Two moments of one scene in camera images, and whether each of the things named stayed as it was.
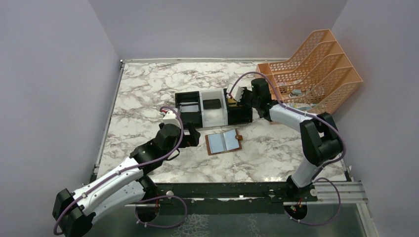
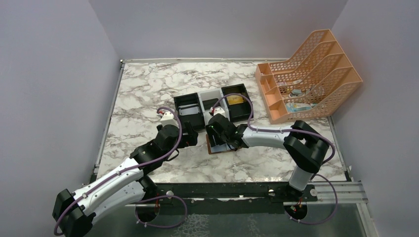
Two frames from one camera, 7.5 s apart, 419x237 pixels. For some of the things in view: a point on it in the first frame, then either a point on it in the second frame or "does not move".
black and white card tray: x=208 y=108 does not move
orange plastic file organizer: x=317 y=78 does not move
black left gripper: x=188 y=136 does not move
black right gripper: x=241 y=100 to x=218 y=138
